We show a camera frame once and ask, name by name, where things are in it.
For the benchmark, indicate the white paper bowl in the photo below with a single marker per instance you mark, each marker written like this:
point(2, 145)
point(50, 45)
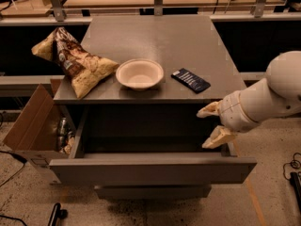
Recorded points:
point(140, 74)

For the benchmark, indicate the dark blue snack packet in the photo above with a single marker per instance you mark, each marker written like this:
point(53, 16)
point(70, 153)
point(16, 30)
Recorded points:
point(190, 80)

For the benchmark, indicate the grey bottom drawer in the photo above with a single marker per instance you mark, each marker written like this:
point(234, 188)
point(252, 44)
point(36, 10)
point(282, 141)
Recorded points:
point(152, 192)

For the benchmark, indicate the grey drawer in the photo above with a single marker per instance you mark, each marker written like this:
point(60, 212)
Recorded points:
point(148, 145)
point(152, 192)

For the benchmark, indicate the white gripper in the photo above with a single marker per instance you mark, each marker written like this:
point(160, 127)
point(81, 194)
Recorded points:
point(232, 114)

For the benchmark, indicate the yellow brown chip bag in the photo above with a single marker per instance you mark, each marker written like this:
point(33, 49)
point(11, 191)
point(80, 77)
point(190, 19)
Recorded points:
point(83, 69)

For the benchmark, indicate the open cardboard box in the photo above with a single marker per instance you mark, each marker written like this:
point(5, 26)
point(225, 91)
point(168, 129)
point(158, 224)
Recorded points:
point(34, 135)

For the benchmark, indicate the grey top drawer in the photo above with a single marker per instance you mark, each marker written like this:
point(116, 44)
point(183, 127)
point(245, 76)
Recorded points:
point(148, 145)

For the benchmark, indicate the grey drawer cabinet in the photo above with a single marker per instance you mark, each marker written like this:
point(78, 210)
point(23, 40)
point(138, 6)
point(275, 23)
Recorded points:
point(175, 42)

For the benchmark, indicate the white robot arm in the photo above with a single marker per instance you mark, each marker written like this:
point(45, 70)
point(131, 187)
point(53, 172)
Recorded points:
point(278, 94)

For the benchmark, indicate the black device on floor right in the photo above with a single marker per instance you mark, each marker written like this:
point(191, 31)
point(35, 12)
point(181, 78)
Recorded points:
point(292, 173)

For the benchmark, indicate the black object at bottom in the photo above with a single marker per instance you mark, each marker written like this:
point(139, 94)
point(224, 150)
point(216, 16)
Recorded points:
point(57, 215)

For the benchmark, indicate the metal railing frame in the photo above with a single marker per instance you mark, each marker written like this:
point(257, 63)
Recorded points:
point(32, 12)

